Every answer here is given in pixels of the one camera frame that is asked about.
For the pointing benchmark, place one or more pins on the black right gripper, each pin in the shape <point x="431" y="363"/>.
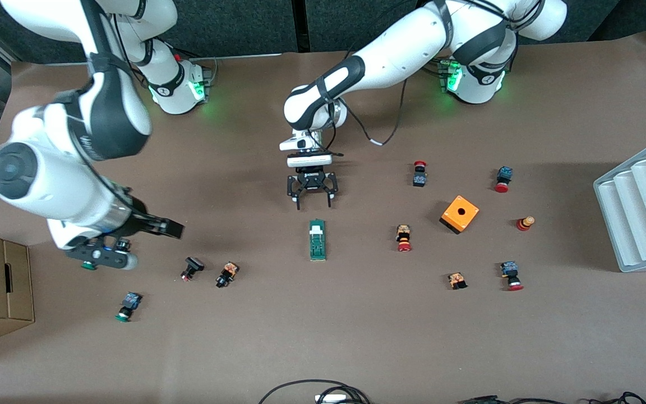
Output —
<point x="139" y="223"/>

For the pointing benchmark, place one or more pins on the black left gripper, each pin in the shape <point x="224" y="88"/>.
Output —
<point x="311" y="179"/>

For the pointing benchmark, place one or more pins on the green terminal block rail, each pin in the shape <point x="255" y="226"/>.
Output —
<point x="317" y="247"/>

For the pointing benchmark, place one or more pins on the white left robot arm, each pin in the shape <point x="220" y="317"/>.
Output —
<point x="401" y="50"/>

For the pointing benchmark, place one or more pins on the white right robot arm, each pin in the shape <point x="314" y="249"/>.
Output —
<point x="59" y="185"/>

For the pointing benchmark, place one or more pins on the black red push button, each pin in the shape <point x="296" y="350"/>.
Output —
<point x="192" y="267"/>

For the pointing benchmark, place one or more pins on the black orange push button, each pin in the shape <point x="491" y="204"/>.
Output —
<point x="226" y="274"/>

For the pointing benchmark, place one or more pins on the green push button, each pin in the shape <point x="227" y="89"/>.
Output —
<point x="128" y="306"/>
<point x="88" y="266"/>

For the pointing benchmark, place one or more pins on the red button orange base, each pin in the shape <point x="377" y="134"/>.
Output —
<point x="404" y="238"/>

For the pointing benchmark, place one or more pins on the red button black base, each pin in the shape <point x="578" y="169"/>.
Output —
<point x="419" y="175"/>

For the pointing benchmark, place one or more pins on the orange button box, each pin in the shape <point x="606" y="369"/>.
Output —
<point x="459" y="214"/>

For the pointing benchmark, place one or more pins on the brown paper table cover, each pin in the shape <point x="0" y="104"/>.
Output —
<point x="323" y="336"/>

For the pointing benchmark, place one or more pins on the orange contact block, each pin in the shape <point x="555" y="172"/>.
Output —
<point x="457" y="280"/>

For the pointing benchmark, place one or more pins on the red button blue base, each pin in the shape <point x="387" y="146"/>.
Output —
<point x="503" y="179"/>
<point x="511" y="276"/>

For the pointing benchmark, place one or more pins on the white plug adapter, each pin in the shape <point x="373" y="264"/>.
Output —
<point x="331" y="399"/>

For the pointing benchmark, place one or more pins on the red yellow button head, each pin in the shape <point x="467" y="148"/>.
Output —
<point x="525" y="223"/>

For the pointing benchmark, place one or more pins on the grey ridged tray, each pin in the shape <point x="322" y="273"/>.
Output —
<point x="642" y="213"/>

